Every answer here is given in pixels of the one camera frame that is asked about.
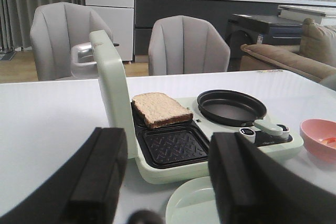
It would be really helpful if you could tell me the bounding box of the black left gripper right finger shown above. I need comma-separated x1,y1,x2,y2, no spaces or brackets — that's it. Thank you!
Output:
208,133,335,223

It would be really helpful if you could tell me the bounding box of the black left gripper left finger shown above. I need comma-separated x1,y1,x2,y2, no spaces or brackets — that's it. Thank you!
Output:
1,127,128,223

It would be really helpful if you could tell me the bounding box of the pink plastic bowl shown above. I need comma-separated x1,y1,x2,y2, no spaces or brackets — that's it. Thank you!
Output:
300,119,335,163

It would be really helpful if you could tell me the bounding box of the orange shrimp piece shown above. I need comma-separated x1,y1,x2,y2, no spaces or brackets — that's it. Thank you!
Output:
321,137,336,145

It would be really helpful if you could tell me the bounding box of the white bread slice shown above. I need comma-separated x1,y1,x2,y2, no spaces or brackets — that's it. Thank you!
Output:
132,92,193,129

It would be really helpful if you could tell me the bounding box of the mint green breakfast maker lid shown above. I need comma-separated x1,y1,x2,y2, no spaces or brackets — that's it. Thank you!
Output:
70,30,138,158

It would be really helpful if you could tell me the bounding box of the mint green breakfast maker base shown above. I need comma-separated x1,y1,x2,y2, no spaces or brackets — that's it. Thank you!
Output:
131,97,305,185

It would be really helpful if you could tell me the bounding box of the left silver control knob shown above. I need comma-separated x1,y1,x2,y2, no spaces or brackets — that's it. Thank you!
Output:
238,127,256,144

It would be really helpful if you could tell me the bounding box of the silver control knob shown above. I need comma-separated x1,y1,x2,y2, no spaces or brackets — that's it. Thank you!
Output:
238,127,256,144
277,124,290,141

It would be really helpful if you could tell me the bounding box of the mint green round plate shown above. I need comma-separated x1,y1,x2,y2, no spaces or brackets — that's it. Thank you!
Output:
165,176,220,223

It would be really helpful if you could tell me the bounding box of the right silver control knob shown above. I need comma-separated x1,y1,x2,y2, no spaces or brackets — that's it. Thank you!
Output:
277,124,290,141

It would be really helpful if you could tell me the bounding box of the black round frying pan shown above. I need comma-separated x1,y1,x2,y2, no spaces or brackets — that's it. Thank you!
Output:
196,89,283,135

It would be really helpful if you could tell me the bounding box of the beige sofa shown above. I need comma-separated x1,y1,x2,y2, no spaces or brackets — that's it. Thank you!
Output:
240,18,335,84

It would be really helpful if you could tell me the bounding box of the right grey upholstered chair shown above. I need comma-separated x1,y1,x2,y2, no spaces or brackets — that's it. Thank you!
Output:
148,15,230,76

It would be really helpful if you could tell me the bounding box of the grey upholstered chair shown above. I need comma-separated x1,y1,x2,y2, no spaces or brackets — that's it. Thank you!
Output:
148,15,230,76
30,2,113,81

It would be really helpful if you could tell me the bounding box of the left grey upholstered chair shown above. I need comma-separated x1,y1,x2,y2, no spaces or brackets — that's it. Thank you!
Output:
30,2,113,81

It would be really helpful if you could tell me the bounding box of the dark grey kitchen counter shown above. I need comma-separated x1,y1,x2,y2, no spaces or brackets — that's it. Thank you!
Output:
133,0,335,56

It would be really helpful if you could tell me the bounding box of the white drawer cabinet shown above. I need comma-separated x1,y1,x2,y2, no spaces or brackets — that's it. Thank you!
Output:
85,0,134,62

